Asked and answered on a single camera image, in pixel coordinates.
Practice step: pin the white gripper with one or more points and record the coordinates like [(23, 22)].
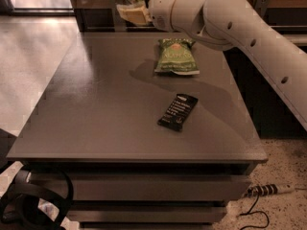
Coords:
[(160, 9)]

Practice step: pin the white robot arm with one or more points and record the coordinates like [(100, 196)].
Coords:
[(224, 24)]

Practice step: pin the green chip bag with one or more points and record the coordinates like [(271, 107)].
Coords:
[(175, 56)]

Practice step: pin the black snack bar wrapper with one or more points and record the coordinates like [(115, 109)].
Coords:
[(178, 111)]

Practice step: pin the grey drawer cabinet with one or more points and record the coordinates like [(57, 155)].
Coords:
[(97, 121)]

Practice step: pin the white power strip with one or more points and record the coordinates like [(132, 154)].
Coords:
[(269, 189)]

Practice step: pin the black headphones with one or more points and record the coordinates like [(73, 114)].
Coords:
[(19, 204)]

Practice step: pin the left metal bracket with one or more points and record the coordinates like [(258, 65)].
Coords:
[(119, 23)]

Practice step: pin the metal bracket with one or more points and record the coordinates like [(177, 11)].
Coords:
[(119, 23), (261, 6)]

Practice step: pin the right metal bracket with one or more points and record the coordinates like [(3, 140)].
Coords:
[(261, 6)]

